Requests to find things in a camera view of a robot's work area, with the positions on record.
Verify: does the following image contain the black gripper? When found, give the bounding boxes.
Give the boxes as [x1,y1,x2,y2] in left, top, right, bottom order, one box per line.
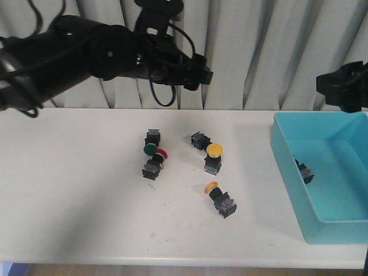
[150,53,213,90]
[316,61,367,113]

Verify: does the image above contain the yellow button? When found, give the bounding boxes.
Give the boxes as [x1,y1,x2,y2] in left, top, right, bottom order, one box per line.
[204,181,237,219]
[204,143,223,175]

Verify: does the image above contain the red button front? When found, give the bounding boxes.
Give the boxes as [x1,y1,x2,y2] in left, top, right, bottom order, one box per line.
[294,158,315,185]

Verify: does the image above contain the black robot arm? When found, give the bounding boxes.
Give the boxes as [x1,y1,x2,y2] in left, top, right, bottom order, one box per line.
[1,1,213,118]

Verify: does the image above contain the green button rear right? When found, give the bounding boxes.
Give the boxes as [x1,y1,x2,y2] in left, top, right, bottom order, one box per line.
[191,132,212,150]

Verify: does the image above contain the green button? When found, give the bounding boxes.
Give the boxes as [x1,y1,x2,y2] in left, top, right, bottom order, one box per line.
[143,129,161,156]
[191,132,212,150]

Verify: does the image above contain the grey pleated curtain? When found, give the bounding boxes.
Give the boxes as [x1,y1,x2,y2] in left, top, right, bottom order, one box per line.
[1,1,367,111]

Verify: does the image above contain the green button rear left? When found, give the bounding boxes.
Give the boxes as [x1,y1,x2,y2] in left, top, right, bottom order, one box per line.
[143,129,161,156]

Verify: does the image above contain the red button lying sideways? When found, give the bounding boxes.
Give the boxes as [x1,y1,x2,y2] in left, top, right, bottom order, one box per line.
[142,148,168,181]

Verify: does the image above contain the yellow button lying front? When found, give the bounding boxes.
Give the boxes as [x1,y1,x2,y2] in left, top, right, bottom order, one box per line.
[204,181,237,219]

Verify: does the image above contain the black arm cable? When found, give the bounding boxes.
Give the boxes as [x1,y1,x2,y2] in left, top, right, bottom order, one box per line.
[145,21,197,107]

